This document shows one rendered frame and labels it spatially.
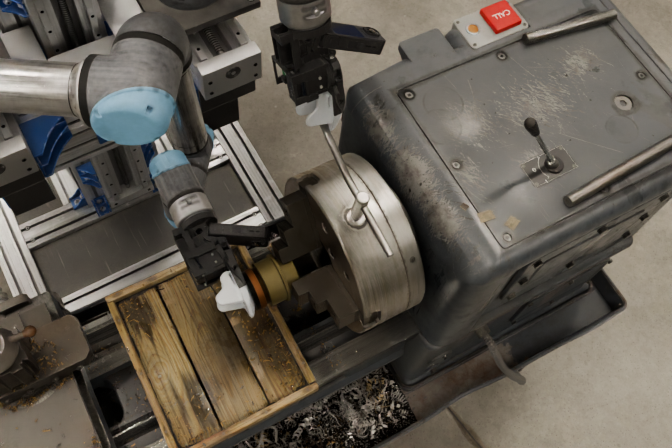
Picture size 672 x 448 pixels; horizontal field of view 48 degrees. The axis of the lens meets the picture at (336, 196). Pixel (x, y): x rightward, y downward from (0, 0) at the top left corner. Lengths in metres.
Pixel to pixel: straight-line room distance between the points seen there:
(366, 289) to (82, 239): 1.33
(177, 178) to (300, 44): 0.45
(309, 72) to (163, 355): 0.70
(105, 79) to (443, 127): 0.58
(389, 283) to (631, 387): 1.52
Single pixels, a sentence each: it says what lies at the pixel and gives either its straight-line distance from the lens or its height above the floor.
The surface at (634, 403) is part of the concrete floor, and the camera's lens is 2.68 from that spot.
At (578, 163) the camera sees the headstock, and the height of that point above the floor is 1.26.
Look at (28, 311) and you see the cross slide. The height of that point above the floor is 0.96.
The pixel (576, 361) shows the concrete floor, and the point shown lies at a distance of 2.64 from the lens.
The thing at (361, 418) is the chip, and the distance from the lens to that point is 1.82.
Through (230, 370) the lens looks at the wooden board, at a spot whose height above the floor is 0.88.
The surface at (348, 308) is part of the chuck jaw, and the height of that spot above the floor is 1.12.
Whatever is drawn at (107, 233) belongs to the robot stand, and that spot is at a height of 0.21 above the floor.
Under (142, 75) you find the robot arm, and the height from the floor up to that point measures 1.43.
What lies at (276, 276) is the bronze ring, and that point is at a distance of 1.34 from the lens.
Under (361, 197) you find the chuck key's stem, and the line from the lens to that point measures 1.18.
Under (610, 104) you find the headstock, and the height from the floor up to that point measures 1.26.
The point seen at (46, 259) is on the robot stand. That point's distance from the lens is 2.43.
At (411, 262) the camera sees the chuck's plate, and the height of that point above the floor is 1.19.
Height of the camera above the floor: 2.37
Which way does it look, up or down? 62 degrees down
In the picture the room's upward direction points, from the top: 9 degrees clockwise
